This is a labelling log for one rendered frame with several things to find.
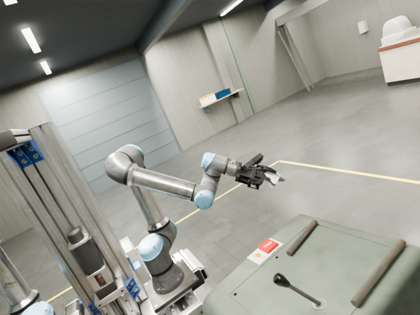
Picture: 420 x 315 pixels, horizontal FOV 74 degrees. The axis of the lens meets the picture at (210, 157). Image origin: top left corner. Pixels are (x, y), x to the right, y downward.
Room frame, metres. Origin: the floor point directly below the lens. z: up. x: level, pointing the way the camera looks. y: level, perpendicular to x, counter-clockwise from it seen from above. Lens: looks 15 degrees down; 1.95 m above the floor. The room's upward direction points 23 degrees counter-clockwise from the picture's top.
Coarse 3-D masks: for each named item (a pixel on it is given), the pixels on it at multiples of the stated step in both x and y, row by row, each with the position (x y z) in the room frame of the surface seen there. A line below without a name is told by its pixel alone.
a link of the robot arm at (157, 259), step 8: (144, 240) 1.16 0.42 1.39; (152, 240) 1.13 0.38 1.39; (160, 240) 1.12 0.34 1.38; (168, 240) 1.18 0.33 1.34; (144, 248) 1.10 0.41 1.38; (152, 248) 1.09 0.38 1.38; (160, 248) 1.10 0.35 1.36; (168, 248) 1.15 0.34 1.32; (144, 256) 1.08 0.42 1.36; (152, 256) 1.08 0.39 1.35; (160, 256) 1.09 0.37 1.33; (168, 256) 1.12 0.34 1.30; (152, 264) 1.08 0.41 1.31; (160, 264) 1.08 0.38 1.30; (168, 264) 1.10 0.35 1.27; (152, 272) 1.08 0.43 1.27; (160, 272) 1.08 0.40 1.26
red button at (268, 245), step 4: (268, 240) 0.98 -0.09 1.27; (260, 244) 0.98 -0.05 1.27; (264, 244) 0.97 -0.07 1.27; (268, 244) 0.96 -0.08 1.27; (272, 244) 0.95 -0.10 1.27; (276, 244) 0.94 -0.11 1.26; (260, 248) 0.96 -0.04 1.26; (264, 248) 0.94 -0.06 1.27; (268, 248) 0.94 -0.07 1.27; (272, 248) 0.93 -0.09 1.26; (268, 252) 0.92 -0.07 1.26
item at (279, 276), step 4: (276, 276) 0.63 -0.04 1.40; (280, 276) 0.62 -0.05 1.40; (284, 276) 0.63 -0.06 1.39; (276, 280) 0.62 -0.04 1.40; (280, 280) 0.61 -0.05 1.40; (284, 280) 0.62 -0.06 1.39; (276, 284) 0.62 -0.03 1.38; (280, 284) 0.61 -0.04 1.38; (284, 284) 0.61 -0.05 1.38; (288, 284) 0.62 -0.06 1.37
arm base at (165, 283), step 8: (176, 264) 1.15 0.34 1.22; (168, 272) 1.09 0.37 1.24; (176, 272) 1.11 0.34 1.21; (152, 280) 1.10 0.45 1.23; (160, 280) 1.07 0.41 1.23; (168, 280) 1.07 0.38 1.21; (176, 280) 1.08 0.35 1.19; (160, 288) 1.08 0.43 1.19; (168, 288) 1.06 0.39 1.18; (176, 288) 1.07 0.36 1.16
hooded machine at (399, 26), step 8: (400, 16) 8.45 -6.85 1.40; (384, 24) 8.55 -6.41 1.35; (392, 24) 8.32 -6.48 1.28; (400, 24) 8.22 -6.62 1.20; (408, 24) 8.28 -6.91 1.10; (384, 32) 8.59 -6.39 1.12; (392, 32) 8.37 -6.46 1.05; (400, 32) 8.17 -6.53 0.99; (408, 32) 8.12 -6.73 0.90; (384, 40) 8.60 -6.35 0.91; (392, 40) 8.37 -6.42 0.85
